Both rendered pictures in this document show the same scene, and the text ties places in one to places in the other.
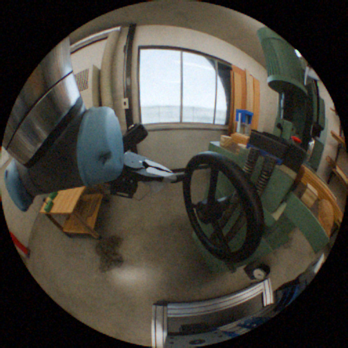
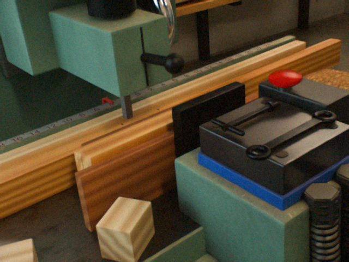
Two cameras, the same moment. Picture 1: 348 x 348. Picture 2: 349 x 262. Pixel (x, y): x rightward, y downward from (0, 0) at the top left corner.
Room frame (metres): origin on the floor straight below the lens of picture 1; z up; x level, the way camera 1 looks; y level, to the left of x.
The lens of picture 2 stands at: (0.35, 0.10, 1.19)
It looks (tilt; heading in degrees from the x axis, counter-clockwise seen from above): 28 degrees down; 254
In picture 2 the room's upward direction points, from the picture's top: 5 degrees counter-clockwise
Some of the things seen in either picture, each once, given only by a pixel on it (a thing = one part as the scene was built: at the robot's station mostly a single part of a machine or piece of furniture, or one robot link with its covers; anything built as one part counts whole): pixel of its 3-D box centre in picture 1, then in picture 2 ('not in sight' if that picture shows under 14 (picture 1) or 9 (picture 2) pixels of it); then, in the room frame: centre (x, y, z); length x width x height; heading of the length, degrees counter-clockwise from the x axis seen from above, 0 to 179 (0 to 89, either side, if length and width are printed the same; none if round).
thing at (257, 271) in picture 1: (260, 271); not in sight; (-0.05, -0.30, 0.65); 0.06 x 0.04 x 0.08; 20
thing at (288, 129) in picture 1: (285, 133); (110, 49); (0.27, -0.43, 1.03); 0.14 x 0.07 x 0.09; 110
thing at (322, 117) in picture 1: (318, 112); not in sight; (0.19, -0.66, 1.23); 0.09 x 0.08 x 0.15; 110
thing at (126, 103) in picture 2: not in sight; (125, 97); (0.26, -0.41, 0.97); 0.01 x 0.01 x 0.05; 20
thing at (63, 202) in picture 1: (75, 202); not in sight; (0.47, 1.10, 0.32); 0.66 x 0.57 x 0.64; 16
